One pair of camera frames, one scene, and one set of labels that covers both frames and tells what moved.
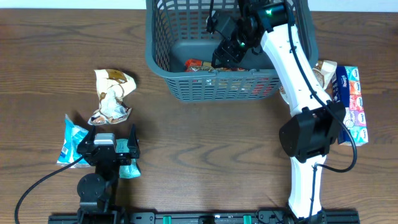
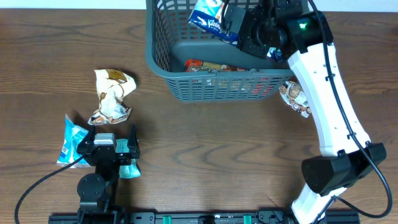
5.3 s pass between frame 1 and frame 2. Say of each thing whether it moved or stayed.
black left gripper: stayed
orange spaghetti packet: stayed
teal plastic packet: stayed
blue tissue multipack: moved
